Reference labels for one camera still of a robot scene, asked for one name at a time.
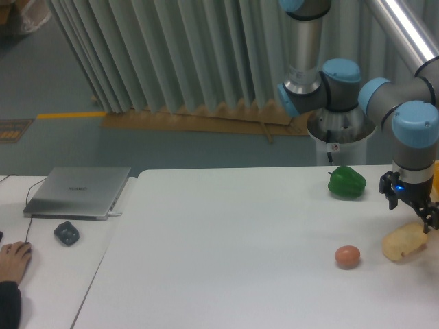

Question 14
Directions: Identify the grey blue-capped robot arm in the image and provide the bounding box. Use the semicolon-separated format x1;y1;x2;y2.
278;1;438;232

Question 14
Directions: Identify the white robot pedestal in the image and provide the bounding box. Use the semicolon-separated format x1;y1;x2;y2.
307;101;376;166

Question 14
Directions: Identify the black cable on pedestal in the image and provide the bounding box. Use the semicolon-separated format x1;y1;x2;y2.
325;130;334;165

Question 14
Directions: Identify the grey-green pleated curtain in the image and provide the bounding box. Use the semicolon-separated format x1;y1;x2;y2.
44;0;418;114

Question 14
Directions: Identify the black small controller device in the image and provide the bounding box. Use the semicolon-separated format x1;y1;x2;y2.
54;221;80;247

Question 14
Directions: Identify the black mouse cable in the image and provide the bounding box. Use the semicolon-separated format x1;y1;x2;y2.
0;174;51;243

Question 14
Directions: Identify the black computer mouse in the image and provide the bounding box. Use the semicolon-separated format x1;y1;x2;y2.
21;242;32;265

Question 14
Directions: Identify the yellow basket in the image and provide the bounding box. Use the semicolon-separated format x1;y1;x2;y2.
431;160;439;202

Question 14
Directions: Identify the brown cardboard sheet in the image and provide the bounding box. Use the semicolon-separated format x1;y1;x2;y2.
100;99;311;142

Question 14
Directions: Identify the black-sleeved forearm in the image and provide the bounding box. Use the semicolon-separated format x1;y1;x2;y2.
1;281;21;329

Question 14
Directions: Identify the person's hand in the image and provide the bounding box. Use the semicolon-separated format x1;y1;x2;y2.
0;241;29;285

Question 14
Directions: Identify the green bell pepper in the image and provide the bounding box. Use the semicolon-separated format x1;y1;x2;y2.
327;166;367;199

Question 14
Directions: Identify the silver laptop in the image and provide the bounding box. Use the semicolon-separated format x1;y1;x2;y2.
23;167;131;221

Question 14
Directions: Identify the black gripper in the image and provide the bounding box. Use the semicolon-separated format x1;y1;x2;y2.
379;164;438;234

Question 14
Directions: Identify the brown egg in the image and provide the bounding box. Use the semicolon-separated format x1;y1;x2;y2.
335;245;361;268

